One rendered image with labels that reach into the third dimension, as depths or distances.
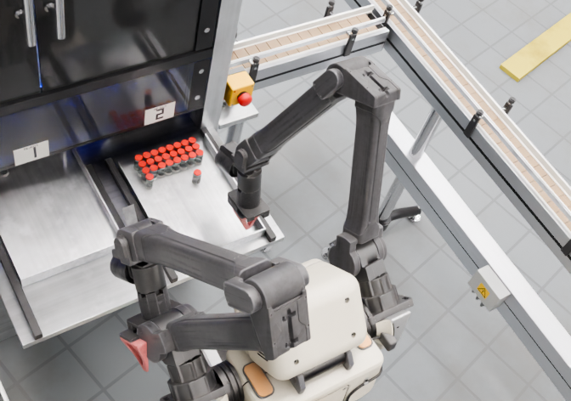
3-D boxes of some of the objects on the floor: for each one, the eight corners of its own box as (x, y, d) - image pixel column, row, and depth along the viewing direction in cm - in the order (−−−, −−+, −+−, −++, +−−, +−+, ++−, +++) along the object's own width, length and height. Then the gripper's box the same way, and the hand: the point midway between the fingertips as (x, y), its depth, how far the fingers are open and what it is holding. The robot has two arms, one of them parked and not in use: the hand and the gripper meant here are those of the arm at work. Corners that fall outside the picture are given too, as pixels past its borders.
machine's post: (167, 267, 293) (259, -373, 126) (182, 261, 295) (291, -373, 128) (175, 280, 290) (279, -354, 123) (189, 274, 293) (311, -355, 125)
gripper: (226, 176, 187) (225, 220, 198) (247, 202, 181) (246, 246, 192) (250, 166, 190) (248, 211, 201) (272, 192, 184) (269, 236, 195)
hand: (247, 226), depth 196 cm, fingers closed
